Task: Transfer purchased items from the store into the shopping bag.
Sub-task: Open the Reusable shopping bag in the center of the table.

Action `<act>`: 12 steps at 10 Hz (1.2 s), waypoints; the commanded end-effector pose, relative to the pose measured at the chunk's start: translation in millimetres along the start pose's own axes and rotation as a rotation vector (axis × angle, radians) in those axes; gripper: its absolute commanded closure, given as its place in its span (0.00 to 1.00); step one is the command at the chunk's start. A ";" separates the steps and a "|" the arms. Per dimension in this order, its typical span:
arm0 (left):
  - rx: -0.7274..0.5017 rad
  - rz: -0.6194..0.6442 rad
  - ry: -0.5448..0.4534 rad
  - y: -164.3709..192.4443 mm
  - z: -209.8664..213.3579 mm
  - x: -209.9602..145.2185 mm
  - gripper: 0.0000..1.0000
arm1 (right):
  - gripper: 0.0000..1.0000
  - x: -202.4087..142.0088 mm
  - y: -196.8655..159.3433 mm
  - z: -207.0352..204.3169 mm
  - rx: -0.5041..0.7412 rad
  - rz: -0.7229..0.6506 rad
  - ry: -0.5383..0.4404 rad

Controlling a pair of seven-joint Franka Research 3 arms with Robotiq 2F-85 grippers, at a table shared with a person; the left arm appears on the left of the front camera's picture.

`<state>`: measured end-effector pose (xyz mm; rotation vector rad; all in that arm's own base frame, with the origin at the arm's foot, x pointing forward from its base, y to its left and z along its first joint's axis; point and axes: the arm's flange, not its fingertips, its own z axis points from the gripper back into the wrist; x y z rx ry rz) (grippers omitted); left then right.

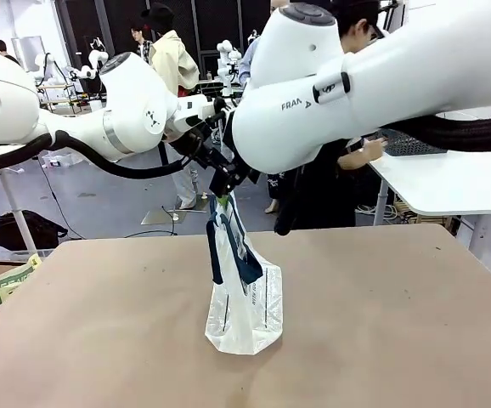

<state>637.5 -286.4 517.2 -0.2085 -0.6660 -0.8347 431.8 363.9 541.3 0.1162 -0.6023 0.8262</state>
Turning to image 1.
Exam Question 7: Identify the clear plastic storage box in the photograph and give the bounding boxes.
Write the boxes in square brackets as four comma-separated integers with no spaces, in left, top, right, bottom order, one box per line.
[40,150,86,170]

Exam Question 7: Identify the person in black t-shirt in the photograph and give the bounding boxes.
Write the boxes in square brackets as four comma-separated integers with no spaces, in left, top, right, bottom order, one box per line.
[0,39,20,65]

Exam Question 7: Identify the metal floor plate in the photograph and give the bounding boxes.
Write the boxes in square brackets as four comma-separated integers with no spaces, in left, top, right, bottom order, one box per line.
[140,207,188,226]

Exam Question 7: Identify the person's left hand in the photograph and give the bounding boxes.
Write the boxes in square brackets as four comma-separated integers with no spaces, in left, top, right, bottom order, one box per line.
[360,137,390,162]

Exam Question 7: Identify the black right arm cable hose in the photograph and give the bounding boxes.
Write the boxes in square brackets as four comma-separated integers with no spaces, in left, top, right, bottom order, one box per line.
[274,113,491,237]

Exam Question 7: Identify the white round-leg table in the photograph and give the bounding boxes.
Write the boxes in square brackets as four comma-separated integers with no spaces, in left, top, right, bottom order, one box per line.
[0,143,39,257]

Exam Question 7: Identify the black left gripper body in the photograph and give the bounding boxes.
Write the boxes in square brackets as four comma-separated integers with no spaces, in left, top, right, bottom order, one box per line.
[169,127,241,196]

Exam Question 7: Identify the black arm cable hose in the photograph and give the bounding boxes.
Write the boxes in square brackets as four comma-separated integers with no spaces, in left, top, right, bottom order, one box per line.
[0,129,212,180]
[274,113,491,237]

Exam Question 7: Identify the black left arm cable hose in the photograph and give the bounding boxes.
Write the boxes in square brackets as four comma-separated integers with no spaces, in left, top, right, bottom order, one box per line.
[0,129,212,180]

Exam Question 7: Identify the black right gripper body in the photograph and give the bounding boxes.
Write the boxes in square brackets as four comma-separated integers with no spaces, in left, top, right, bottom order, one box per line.
[240,167,264,185]

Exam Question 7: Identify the green printed cardboard box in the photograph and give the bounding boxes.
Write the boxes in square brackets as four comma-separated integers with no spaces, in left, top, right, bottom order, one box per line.
[0,253,42,304]

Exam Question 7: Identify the person in plaid shirt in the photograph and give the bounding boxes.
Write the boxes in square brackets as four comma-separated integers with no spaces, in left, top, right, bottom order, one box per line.
[130,27,154,65]

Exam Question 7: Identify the person in cream jacket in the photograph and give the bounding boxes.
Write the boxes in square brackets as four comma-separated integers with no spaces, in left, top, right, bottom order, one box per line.
[140,2,200,210]

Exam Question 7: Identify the black bag on floor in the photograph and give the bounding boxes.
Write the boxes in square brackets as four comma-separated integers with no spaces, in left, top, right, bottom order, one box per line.
[0,210,69,252]

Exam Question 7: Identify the clear shopping bag navy handles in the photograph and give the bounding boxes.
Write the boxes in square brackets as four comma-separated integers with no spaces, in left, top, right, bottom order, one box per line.
[204,190,284,356]

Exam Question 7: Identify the wooden crate under table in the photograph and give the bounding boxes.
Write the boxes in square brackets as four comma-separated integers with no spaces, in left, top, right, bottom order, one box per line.
[392,198,457,226]

